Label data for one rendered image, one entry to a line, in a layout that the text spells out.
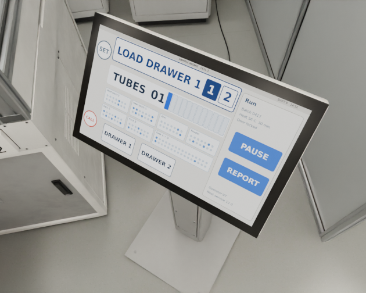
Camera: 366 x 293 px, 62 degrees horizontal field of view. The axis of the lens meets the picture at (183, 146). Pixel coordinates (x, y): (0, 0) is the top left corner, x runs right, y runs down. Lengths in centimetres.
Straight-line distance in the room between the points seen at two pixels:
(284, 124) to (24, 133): 73
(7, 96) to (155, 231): 105
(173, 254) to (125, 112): 103
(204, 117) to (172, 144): 10
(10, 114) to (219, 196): 59
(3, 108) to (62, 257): 105
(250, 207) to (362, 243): 126
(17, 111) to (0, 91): 8
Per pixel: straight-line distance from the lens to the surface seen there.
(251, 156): 61
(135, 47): 68
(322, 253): 177
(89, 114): 78
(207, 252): 161
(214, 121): 62
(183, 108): 64
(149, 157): 71
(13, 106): 90
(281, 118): 59
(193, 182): 67
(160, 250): 162
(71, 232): 179
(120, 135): 73
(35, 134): 99
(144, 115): 68
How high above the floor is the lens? 162
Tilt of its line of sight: 60 degrees down
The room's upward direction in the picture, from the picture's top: 4 degrees counter-clockwise
